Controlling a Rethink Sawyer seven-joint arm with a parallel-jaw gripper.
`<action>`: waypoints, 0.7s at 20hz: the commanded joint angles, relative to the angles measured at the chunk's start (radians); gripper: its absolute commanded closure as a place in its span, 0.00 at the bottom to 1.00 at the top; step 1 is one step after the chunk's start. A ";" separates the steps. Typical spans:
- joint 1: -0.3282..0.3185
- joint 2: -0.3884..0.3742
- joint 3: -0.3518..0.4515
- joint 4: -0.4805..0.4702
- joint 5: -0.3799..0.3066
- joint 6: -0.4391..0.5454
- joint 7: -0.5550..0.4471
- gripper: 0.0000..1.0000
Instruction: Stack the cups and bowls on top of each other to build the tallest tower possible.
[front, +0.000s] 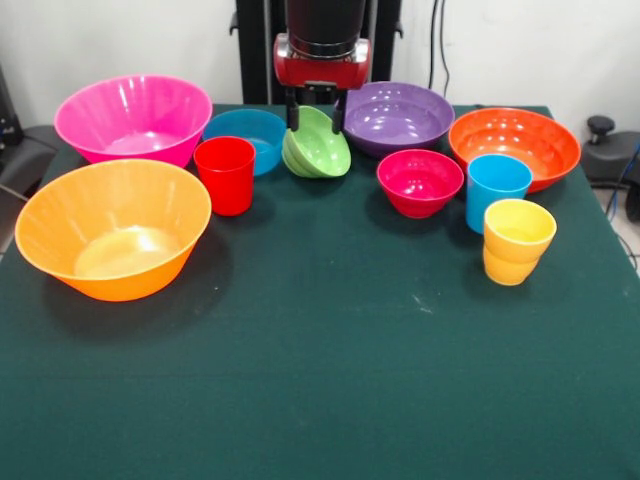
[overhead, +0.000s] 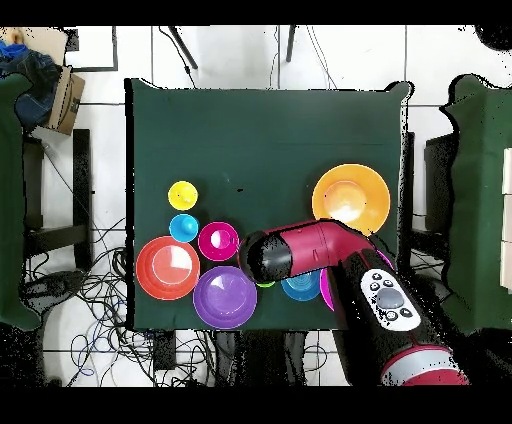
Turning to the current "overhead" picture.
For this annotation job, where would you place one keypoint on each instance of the small crimson bowl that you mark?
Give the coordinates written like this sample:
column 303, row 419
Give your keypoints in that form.
column 218, row 241

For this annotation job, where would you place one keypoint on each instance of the green bowl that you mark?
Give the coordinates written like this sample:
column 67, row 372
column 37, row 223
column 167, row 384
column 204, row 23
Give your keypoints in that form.
column 265, row 284

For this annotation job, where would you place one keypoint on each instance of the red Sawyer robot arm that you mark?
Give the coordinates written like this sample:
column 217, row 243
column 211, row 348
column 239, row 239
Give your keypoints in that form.
column 320, row 248

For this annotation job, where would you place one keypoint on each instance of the dark green tablecloth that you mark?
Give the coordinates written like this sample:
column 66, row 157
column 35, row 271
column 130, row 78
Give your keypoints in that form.
column 260, row 140

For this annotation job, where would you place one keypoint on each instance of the blue cup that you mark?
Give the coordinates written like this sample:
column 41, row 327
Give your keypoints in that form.
column 184, row 228

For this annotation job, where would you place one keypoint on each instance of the yellow cup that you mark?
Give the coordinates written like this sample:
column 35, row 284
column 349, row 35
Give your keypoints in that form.
column 182, row 195

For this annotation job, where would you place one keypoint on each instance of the blue bowl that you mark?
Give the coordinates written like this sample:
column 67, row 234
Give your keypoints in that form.
column 302, row 288

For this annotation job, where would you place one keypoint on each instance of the purple bowl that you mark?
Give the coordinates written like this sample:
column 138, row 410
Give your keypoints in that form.
column 224, row 300

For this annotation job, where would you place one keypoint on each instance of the large orange bowl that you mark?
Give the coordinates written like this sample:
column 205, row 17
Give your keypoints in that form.
column 350, row 192

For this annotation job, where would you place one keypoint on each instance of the large pink bowl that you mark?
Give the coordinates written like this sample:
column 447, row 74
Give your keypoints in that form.
column 326, row 288

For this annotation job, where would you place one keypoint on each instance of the red-orange bowl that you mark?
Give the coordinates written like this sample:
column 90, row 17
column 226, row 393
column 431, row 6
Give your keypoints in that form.
column 168, row 267

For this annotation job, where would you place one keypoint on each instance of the black tripod leg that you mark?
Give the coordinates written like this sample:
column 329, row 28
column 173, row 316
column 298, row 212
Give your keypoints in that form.
column 290, row 43
column 182, row 46

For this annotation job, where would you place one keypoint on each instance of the brown cardboard box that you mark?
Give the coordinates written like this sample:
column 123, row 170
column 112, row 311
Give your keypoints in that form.
column 66, row 100

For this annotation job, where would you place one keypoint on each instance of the dark green side cloth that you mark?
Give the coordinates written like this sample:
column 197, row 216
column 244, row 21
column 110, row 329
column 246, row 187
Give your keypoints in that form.
column 480, row 200
column 10, row 200

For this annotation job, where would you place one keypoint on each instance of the blue fabric bundle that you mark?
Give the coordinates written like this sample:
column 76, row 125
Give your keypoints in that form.
column 32, row 80

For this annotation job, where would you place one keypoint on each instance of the black stool frame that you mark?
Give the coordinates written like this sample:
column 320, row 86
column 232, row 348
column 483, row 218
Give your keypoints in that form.
column 82, row 192

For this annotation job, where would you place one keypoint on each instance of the black pedestal foot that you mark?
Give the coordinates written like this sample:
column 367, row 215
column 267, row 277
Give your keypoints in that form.
column 56, row 284

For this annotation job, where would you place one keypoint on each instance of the white panel black frame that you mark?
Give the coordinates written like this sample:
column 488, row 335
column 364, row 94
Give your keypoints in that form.
column 90, row 48

